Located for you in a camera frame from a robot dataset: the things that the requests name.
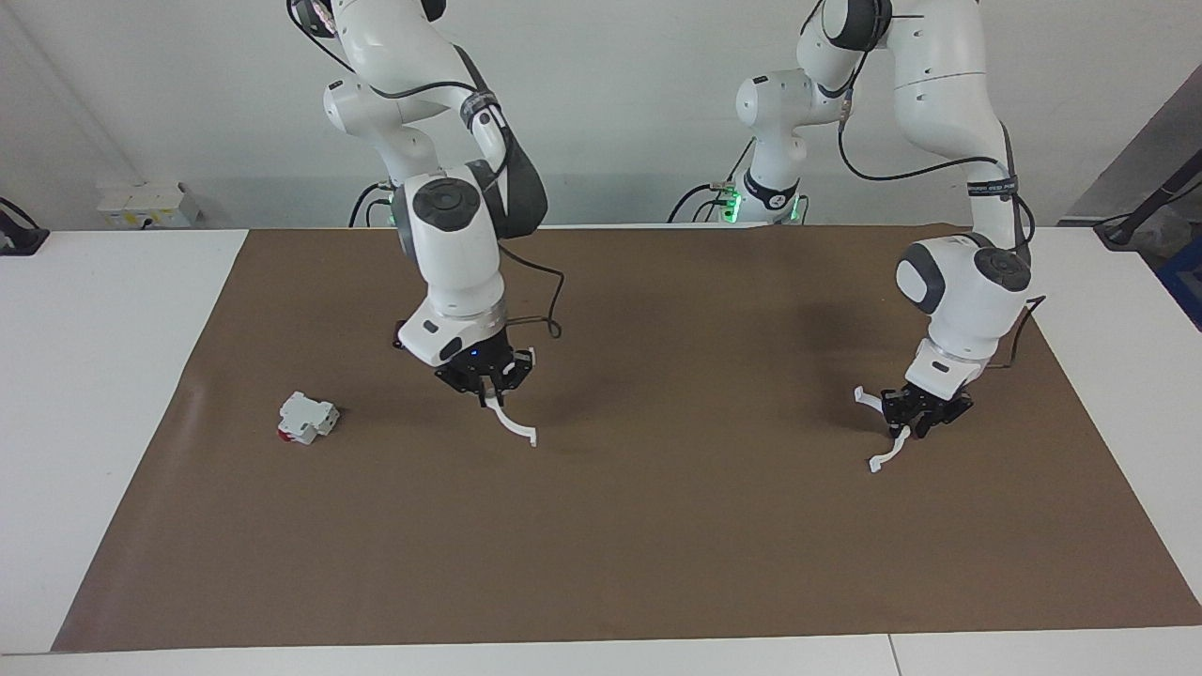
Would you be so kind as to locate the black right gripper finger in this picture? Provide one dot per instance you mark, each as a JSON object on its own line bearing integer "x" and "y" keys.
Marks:
{"x": 487, "y": 392}
{"x": 506, "y": 380}

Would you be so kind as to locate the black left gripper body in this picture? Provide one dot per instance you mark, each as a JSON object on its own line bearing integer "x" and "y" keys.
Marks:
{"x": 925, "y": 404}

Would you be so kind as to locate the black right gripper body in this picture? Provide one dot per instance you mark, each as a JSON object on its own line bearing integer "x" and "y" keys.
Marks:
{"x": 470, "y": 371}

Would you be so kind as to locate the white half pipe clamp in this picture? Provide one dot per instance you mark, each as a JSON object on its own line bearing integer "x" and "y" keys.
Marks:
{"x": 512, "y": 427}
{"x": 892, "y": 449}

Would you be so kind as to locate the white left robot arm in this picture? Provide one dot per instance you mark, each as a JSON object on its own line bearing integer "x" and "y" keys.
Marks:
{"x": 967, "y": 291}

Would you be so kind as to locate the white circuit breaker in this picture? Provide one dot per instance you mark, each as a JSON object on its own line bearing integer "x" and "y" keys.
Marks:
{"x": 308, "y": 418}

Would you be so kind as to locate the brown table mat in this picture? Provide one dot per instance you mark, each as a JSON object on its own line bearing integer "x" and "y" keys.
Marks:
{"x": 657, "y": 526}

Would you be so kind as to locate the blue crate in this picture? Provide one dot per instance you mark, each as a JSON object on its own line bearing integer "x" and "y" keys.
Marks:
{"x": 1188, "y": 282}

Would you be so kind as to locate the white wall socket box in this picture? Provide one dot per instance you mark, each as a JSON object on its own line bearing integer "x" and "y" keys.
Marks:
{"x": 150, "y": 202}

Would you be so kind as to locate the black clamp mount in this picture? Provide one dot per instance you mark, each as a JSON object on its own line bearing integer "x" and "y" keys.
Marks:
{"x": 19, "y": 242}

